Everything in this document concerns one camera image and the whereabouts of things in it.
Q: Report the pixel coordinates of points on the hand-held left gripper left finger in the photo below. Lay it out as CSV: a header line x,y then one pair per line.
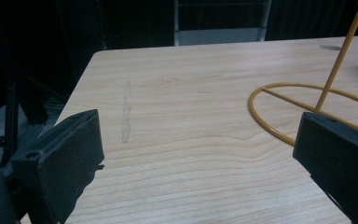
x,y
60,158

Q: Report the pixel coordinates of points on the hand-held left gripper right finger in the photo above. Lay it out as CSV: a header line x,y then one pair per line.
x,y
338,155

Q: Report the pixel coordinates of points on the dark curtain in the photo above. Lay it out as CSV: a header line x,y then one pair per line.
x,y
307,15

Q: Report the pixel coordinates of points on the black metal stand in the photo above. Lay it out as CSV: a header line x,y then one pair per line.
x,y
11,124

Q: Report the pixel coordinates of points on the grey metal frame stand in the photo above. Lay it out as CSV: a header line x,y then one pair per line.
x,y
220,35

